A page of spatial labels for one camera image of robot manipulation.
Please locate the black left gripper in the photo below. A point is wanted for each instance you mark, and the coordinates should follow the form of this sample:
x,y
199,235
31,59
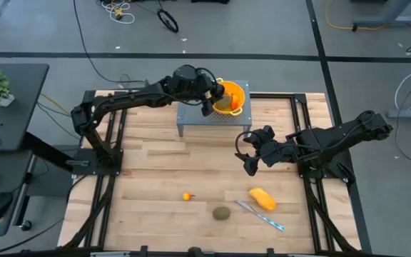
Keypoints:
x,y
205,85

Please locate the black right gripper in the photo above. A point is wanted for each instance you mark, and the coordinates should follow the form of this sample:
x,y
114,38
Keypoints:
x,y
273,151

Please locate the brown-green kiwi fruit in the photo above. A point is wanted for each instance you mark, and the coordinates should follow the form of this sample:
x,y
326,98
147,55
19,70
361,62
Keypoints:
x,y
221,213
225,103

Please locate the yellow plastic colander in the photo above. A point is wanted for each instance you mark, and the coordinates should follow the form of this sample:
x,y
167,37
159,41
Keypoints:
x,y
240,93

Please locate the red-yellow pear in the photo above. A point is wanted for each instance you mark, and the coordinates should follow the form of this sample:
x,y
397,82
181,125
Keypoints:
x,y
187,196

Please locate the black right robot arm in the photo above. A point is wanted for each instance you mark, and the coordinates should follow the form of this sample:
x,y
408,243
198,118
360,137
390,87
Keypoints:
x,y
334,141

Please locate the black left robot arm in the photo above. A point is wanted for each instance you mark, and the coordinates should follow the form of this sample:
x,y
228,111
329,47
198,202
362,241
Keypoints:
x,y
127,98

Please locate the grey perforated metal riser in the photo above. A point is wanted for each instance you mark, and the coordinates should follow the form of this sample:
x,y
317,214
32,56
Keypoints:
x,y
191,114

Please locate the grey desk foot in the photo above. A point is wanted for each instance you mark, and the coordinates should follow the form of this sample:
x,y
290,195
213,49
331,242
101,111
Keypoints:
x,y
409,114
387,20

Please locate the black caster wheel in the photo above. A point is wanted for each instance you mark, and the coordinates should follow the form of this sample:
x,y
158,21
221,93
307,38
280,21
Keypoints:
x,y
25,225

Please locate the black aluminium table frame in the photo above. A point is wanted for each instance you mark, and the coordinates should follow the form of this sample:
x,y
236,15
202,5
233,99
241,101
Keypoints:
x,y
280,95

